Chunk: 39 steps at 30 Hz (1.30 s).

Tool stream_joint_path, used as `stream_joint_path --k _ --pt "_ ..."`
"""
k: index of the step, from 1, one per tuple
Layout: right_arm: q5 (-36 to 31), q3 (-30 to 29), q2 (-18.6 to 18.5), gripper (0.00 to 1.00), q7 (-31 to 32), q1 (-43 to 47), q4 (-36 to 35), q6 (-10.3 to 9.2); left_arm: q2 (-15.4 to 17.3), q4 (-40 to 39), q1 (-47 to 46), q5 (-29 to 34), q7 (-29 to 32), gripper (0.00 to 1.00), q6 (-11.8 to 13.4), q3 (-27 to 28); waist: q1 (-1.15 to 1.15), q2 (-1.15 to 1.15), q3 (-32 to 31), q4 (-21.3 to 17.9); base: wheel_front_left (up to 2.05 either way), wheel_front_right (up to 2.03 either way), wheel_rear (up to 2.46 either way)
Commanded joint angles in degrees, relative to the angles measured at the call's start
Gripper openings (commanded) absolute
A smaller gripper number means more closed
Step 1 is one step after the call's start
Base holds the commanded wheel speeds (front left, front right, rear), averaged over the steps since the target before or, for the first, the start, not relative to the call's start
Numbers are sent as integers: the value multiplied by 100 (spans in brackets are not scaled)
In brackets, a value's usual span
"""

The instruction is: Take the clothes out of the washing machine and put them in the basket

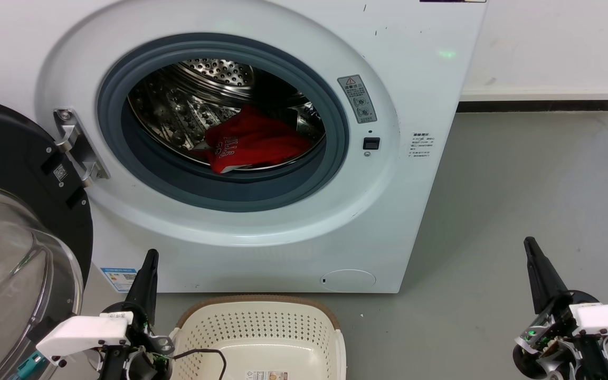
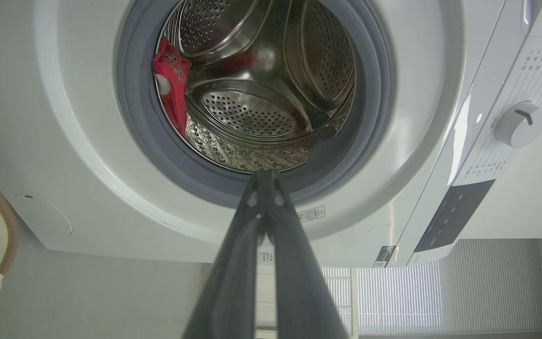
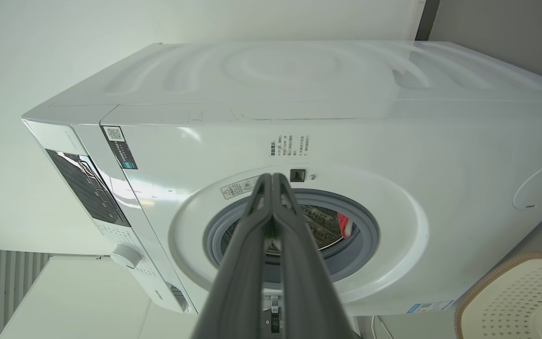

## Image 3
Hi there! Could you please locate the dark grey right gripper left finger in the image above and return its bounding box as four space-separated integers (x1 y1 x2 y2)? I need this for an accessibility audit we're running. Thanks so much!
191 173 274 339

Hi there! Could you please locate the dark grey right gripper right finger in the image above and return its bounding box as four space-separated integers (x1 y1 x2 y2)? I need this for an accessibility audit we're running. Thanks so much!
271 173 361 339

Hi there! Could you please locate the red and white garment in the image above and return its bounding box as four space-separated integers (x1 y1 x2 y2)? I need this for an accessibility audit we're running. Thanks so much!
337 213 357 239

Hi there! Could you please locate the white washing machine dial knob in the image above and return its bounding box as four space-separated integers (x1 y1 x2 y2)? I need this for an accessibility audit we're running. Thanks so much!
110 244 142 270

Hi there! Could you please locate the black glossy control display panel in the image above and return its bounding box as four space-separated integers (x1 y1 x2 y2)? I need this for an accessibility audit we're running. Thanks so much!
45 149 130 227

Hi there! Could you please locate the cream perforated laundry basket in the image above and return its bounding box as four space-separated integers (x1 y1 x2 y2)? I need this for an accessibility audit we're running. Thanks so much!
454 252 542 339

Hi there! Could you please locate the white warning sticker label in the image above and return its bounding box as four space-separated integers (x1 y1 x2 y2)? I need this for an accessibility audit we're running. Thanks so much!
220 177 260 201

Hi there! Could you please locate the blue and white sticker label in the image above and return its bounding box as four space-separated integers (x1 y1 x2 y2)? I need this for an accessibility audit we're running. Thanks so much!
406 300 454 314

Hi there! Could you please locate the white cabinet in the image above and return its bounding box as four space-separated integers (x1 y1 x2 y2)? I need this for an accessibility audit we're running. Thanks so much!
0 257 199 339

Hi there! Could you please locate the white front-load washing machine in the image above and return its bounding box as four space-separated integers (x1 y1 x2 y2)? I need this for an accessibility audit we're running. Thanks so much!
22 40 542 316

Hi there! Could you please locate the QR code sticker label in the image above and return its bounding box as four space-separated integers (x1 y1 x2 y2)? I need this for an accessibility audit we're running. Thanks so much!
103 126 138 170

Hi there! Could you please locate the grey slatted panel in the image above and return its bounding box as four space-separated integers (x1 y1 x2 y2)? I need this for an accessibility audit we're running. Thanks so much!
0 249 50 339

